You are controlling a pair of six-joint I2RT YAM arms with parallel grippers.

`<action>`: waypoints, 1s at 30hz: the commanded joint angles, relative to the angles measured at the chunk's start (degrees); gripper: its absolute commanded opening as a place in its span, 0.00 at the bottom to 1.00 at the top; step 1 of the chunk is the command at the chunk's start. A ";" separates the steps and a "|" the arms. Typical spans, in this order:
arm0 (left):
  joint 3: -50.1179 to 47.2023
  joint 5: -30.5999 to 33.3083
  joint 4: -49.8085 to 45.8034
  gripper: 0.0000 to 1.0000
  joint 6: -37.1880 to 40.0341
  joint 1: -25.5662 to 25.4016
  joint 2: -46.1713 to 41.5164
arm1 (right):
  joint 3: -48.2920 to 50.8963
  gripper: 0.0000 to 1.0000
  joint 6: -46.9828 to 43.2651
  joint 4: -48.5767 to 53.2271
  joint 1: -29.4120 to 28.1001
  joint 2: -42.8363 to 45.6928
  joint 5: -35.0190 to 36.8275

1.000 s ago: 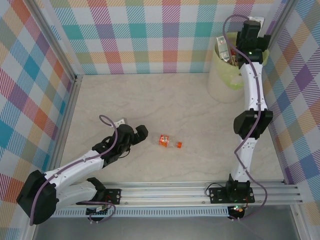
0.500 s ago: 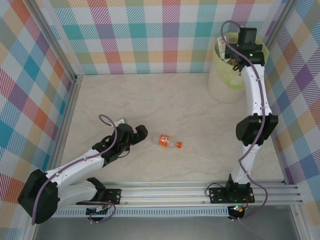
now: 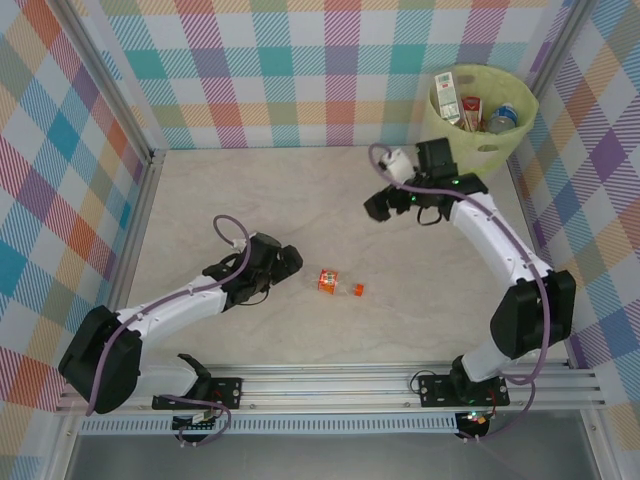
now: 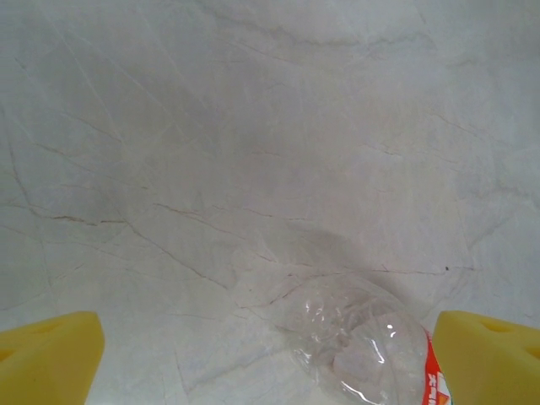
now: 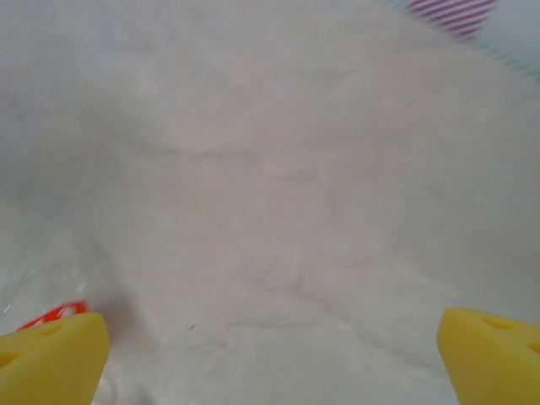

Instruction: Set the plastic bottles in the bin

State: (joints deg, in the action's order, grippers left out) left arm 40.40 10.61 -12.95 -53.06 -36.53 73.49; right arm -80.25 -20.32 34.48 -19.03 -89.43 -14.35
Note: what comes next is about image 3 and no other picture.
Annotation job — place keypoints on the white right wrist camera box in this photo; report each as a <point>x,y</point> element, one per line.
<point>397,164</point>

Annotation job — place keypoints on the aluminium frame post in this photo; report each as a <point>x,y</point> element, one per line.
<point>557,45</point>
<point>121,85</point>

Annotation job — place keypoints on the aluminium mounting rail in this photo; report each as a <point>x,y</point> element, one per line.
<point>325,385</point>

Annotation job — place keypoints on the left small circuit board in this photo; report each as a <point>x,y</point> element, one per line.
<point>197,420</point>

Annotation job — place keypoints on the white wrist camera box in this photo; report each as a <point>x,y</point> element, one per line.
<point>239,245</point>
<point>397,164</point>

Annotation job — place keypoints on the blue label white cap bottle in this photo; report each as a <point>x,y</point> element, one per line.
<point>502,117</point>

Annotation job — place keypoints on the aluminium side rail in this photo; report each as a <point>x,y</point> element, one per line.
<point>140,215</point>

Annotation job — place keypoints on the right small circuit board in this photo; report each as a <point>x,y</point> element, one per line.
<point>475,419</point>

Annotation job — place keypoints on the small circuit board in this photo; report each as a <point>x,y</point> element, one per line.
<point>475,419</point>
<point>197,420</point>

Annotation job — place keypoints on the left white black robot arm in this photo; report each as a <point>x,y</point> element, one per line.
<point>100,360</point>

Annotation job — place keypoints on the orange cap small bottle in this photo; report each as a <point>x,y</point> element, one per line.
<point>328,281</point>

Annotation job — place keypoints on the red juice carton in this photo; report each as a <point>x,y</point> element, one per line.
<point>472,112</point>

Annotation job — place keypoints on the grey metal sheet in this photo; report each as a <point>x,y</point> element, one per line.
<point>325,457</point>

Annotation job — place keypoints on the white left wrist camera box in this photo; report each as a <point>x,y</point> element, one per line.
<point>239,245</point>

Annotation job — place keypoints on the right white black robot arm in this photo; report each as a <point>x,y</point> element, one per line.
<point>535,315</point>

